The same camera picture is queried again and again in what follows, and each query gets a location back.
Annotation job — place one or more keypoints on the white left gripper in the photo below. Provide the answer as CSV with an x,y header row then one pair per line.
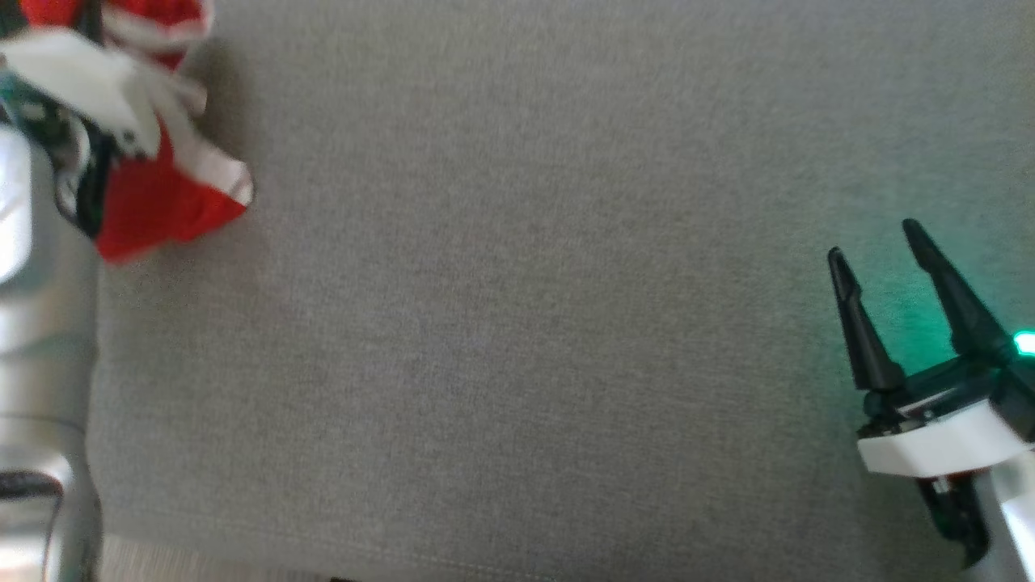
x,y
89,85

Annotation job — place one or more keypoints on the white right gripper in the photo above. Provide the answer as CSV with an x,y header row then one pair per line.
x,y
954,420

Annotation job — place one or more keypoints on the red white basketball jersey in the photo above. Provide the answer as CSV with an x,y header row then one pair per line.
x,y
162,202

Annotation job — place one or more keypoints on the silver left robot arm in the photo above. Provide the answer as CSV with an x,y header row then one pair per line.
x,y
40,364

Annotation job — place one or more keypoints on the large grey sofa chaise cushion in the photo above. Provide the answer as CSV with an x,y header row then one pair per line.
x,y
525,307

